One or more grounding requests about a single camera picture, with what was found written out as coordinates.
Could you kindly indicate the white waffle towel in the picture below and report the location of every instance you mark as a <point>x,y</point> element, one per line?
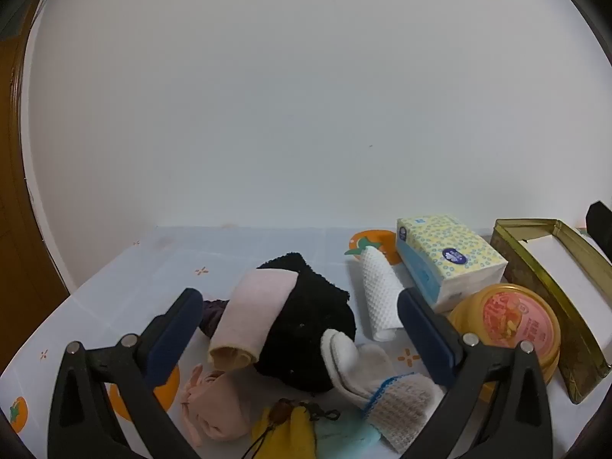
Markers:
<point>380,291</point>

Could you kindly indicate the yellow foam pieces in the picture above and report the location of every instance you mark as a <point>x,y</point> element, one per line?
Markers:
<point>294,437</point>

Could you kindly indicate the black fuzzy cloth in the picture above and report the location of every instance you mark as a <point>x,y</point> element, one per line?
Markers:
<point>306,334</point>

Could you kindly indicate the white paper liner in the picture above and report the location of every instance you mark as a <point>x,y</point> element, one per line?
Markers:
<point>573,277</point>

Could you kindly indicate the pink folded cloth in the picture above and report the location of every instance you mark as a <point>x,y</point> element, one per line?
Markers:
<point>253,306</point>

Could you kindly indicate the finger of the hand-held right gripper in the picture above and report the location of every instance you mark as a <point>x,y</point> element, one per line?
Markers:
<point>600,222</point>

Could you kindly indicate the yellow round container pink lid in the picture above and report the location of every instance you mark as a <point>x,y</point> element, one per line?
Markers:
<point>507,320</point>

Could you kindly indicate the wooden door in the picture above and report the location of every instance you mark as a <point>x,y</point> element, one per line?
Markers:
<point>9,201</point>

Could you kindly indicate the teal cloth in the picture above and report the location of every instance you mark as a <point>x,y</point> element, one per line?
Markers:
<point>344,432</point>

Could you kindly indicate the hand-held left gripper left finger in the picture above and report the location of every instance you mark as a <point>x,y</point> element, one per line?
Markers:
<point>167,339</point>

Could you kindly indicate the gold tin box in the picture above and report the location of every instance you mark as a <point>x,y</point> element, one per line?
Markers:
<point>581,377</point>

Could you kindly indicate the yellow blue tissue pack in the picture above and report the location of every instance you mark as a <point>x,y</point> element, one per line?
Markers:
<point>444,253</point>

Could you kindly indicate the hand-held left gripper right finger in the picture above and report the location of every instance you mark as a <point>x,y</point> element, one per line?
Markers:
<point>425,330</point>

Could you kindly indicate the white sock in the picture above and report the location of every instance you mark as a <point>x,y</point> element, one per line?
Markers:
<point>344,358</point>

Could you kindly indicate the persimmon print tablecloth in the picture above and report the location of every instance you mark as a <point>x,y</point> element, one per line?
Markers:
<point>143,272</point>

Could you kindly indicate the white waffle cloth blue edge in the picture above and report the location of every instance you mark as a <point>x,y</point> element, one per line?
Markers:
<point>406,411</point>

